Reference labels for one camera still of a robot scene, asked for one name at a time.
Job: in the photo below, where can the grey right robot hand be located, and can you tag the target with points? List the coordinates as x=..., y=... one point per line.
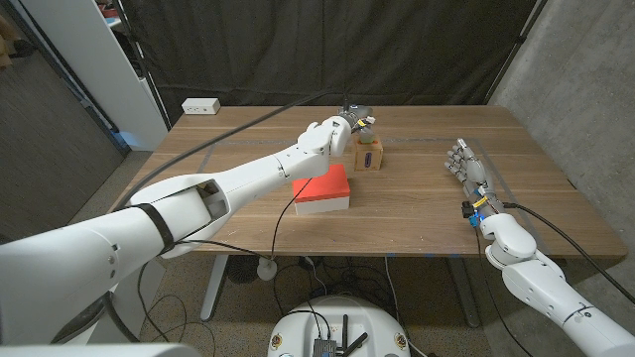
x=473, y=171

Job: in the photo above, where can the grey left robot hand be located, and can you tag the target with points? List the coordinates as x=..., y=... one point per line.
x=363, y=126

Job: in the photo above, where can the red and white box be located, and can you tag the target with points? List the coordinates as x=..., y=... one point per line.
x=325, y=193

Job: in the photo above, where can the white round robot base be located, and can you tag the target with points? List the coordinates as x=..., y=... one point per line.
x=339, y=322

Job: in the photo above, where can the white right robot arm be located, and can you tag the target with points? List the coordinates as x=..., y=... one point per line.
x=546, y=292

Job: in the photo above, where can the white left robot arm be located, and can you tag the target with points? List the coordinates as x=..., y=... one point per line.
x=149, y=233

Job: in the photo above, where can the wooden box with red slot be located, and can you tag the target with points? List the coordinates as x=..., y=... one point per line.
x=368, y=156

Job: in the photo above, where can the white power outlet box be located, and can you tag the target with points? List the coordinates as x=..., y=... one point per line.
x=200, y=105

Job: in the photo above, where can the grey electronics box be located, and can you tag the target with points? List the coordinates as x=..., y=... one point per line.
x=324, y=348

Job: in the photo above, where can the grey tape outline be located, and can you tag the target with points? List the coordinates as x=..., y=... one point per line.
x=421, y=140

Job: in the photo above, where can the black curtain backdrop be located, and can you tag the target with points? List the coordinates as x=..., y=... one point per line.
x=327, y=49

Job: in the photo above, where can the grey table leg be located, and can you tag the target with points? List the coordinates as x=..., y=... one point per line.
x=464, y=292

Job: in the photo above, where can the black backdrop stand pole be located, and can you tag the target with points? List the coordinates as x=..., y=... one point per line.
x=144, y=69
x=516, y=47

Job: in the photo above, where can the white bulb-shaped object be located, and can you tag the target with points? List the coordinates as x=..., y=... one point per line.
x=267, y=270

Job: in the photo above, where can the black small fan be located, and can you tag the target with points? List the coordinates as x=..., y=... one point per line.
x=242, y=270

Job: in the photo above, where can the black upright antenna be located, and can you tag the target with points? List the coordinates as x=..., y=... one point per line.
x=344, y=332

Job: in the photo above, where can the black tilted antenna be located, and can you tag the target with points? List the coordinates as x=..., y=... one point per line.
x=356, y=344

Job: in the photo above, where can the white table leg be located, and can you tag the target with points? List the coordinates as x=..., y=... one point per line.
x=214, y=287

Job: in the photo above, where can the white cabinet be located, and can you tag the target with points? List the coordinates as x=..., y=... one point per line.
x=99, y=64

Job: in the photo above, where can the white robot torso edge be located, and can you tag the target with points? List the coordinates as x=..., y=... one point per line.
x=99, y=350

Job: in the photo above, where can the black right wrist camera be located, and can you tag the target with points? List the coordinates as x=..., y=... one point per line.
x=467, y=209

